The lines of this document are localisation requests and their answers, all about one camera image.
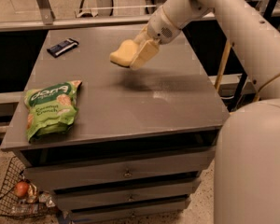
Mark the green rice chip bag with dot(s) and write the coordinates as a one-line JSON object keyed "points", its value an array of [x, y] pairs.
{"points": [[52, 109]]}

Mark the grey metal rail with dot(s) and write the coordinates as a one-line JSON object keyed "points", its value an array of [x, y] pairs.
{"points": [[15, 26]]}

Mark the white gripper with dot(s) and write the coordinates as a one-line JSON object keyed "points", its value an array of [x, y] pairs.
{"points": [[160, 28]]}

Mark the grey drawer cabinet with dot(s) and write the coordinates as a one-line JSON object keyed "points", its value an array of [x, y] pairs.
{"points": [[168, 105]]}

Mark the yellow sponge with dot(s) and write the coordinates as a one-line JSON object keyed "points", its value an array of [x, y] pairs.
{"points": [[123, 56]]}

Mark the middle grey drawer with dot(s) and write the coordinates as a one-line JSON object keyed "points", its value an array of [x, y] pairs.
{"points": [[128, 194]]}

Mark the top grey drawer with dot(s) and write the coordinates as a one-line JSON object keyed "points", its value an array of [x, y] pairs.
{"points": [[79, 174]]}

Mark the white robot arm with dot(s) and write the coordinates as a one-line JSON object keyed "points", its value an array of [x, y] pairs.
{"points": [[247, 162]]}

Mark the grey drawer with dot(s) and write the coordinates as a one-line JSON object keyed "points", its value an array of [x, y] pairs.
{"points": [[132, 210], [128, 194], [79, 174]]}

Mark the red apple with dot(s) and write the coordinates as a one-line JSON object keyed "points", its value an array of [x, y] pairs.
{"points": [[21, 189]]}

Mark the bottom grey drawer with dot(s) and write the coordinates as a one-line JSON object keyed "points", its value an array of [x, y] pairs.
{"points": [[132, 210]]}

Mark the plastic water bottle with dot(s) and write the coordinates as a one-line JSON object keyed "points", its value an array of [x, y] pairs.
{"points": [[24, 209]]}

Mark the black wire basket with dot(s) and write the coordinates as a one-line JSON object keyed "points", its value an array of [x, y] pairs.
{"points": [[14, 174]]}

